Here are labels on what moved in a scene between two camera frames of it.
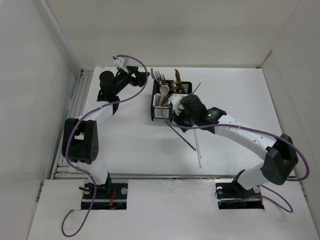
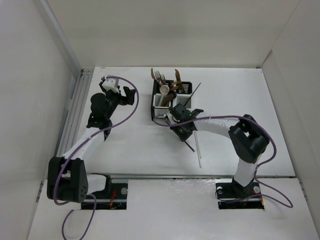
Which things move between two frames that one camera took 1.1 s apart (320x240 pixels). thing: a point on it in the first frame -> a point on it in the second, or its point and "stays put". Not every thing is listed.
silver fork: [157, 76] stays put
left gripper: [139, 77] -> [123, 100]
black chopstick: [197, 87] stays put
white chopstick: [198, 155] stays put
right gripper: [179, 118] -> [182, 137]
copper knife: [178, 79] stays put
